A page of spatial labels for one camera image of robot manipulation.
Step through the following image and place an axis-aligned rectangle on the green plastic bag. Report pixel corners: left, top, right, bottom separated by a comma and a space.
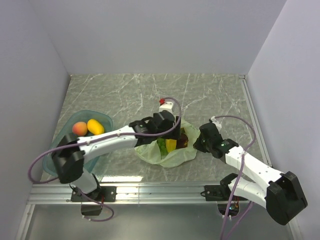
134, 119, 200, 168

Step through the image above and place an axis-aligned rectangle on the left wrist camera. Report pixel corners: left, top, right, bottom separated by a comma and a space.
158, 98, 175, 115

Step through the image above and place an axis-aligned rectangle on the aluminium rail front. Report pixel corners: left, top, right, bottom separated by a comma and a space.
27, 181, 219, 206

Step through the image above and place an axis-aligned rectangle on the aluminium rail right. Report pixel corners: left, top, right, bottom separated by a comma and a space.
238, 74, 273, 167

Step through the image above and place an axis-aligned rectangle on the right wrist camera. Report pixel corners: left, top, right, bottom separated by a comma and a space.
209, 116, 222, 131

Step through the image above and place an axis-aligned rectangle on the peach in tray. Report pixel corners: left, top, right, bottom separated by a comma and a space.
72, 121, 88, 137

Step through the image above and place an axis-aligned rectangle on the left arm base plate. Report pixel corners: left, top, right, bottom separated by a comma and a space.
70, 186, 117, 203

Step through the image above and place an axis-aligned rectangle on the teal plastic tray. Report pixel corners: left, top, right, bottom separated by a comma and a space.
42, 110, 113, 177

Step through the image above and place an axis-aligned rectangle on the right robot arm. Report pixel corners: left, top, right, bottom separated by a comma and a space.
193, 122, 308, 226

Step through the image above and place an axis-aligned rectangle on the dark red apple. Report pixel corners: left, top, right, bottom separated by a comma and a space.
176, 132, 189, 149

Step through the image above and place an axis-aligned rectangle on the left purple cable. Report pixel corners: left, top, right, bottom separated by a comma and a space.
27, 96, 182, 222

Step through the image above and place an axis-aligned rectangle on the yellow mango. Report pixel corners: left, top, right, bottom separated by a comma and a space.
87, 119, 105, 135

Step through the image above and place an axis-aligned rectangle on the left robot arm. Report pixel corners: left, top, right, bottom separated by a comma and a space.
51, 110, 181, 201

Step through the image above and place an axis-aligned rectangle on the aluminium rail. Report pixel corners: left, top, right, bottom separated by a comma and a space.
238, 74, 273, 167
27, 181, 219, 206

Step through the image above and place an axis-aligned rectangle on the yellow banana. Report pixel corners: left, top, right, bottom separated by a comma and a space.
165, 139, 177, 153

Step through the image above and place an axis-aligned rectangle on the green grape bunch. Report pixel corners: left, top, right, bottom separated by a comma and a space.
157, 138, 168, 157

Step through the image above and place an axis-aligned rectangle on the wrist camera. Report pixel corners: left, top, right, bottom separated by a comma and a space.
158, 98, 175, 115
209, 116, 222, 131

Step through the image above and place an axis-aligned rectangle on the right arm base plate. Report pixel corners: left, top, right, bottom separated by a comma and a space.
200, 185, 225, 202

